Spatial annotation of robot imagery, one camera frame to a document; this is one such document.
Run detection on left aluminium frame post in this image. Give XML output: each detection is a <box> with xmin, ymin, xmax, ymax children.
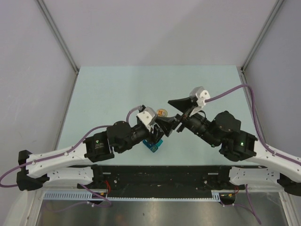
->
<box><xmin>34</xmin><ymin>0</ymin><xmax>79</xmax><ymax>74</ymax></box>

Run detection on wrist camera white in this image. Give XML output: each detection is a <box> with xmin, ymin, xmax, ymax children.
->
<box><xmin>190</xmin><ymin>86</ymin><xmax>211</xmax><ymax>111</ymax></box>
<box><xmin>137</xmin><ymin>107</ymin><xmax>157</xmax><ymax>132</ymax></box>

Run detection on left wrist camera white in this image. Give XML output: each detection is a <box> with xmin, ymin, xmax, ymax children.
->
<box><xmin>137</xmin><ymin>107</ymin><xmax>157</xmax><ymax>132</ymax></box>

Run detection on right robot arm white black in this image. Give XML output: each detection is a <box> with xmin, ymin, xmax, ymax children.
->
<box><xmin>168</xmin><ymin>97</ymin><xmax>301</xmax><ymax>196</ymax></box>

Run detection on white cable duct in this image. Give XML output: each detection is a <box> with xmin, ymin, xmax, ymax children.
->
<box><xmin>43</xmin><ymin>191</ymin><xmax>234</xmax><ymax>202</ymax></box>

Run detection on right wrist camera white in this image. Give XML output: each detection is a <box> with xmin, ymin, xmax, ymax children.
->
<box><xmin>190</xmin><ymin>86</ymin><xmax>211</xmax><ymax>111</ymax></box>

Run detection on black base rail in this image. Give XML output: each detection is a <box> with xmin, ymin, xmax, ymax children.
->
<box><xmin>86</xmin><ymin>165</ymin><xmax>245</xmax><ymax>198</ymax></box>

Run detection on teal weekly pill organizer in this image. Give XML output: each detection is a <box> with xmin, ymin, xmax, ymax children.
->
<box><xmin>143</xmin><ymin>139</ymin><xmax>163</xmax><ymax>153</ymax></box>

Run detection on right aluminium frame post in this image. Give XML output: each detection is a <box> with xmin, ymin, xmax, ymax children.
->
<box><xmin>240</xmin><ymin>0</ymin><xmax>286</xmax><ymax>73</ymax></box>

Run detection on aluminium frame post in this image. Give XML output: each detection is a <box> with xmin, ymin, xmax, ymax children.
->
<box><xmin>34</xmin><ymin>0</ymin><xmax>79</xmax><ymax>74</ymax></box>
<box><xmin>240</xmin><ymin>0</ymin><xmax>286</xmax><ymax>73</ymax></box>

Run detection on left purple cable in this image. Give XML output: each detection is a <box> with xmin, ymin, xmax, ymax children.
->
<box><xmin>0</xmin><ymin>105</ymin><xmax>145</xmax><ymax>212</ymax></box>

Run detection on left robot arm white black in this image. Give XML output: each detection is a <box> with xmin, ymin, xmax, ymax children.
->
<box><xmin>16</xmin><ymin>117</ymin><xmax>176</xmax><ymax>191</ymax></box>

